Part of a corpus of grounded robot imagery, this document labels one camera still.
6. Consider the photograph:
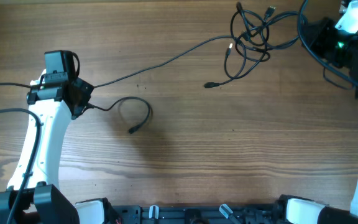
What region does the separated black usb cable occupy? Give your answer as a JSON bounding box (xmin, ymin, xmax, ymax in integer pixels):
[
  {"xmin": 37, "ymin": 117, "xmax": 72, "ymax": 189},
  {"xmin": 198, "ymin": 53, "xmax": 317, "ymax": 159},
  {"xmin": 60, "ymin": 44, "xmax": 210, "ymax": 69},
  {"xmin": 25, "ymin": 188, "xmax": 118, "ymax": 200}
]
[{"xmin": 87, "ymin": 96, "xmax": 154, "ymax": 135}]

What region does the black cable bundle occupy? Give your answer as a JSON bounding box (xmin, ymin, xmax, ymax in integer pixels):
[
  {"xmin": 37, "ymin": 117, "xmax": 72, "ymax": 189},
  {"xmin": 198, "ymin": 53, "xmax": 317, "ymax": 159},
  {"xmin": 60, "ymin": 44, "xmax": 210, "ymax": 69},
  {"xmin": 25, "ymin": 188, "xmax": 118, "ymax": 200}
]
[{"xmin": 93, "ymin": 1, "xmax": 307, "ymax": 90}]

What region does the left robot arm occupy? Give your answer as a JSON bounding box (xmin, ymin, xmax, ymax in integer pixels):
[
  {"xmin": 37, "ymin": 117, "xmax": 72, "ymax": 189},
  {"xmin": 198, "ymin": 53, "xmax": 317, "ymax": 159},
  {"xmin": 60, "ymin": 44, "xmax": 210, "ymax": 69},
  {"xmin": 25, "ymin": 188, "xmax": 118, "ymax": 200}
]
[{"xmin": 0, "ymin": 50, "xmax": 109, "ymax": 223}]

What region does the right camera cable black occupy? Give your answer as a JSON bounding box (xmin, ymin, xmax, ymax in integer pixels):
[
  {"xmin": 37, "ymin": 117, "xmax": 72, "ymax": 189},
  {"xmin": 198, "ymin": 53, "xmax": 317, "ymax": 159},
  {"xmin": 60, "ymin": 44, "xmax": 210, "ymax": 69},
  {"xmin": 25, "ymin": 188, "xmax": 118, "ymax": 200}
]
[{"xmin": 296, "ymin": 0, "xmax": 358, "ymax": 98}]

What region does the camera cable black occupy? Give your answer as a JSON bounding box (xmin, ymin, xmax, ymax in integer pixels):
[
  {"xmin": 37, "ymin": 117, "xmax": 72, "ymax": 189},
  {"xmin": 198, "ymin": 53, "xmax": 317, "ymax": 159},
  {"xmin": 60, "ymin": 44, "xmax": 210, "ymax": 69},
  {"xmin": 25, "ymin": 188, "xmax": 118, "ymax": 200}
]
[
  {"xmin": 0, "ymin": 82, "xmax": 43, "ymax": 224},
  {"xmin": 296, "ymin": 0, "xmax": 358, "ymax": 98}
]

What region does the left camera cable black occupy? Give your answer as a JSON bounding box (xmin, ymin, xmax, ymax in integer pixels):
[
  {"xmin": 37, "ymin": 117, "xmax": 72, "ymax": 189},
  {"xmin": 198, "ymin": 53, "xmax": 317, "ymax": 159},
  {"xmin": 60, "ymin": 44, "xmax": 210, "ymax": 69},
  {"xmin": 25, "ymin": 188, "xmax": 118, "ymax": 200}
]
[{"xmin": 0, "ymin": 82, "xmax": 43, "ymax": 224}]

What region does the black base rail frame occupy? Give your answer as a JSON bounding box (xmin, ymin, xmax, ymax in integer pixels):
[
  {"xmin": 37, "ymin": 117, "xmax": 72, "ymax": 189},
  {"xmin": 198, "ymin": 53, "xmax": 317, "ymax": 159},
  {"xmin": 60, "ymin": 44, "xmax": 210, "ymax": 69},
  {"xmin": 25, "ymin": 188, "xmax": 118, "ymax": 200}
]
[{"xmin": 107, "ymin": 204, "xmax": 287, "ymax": 224}]

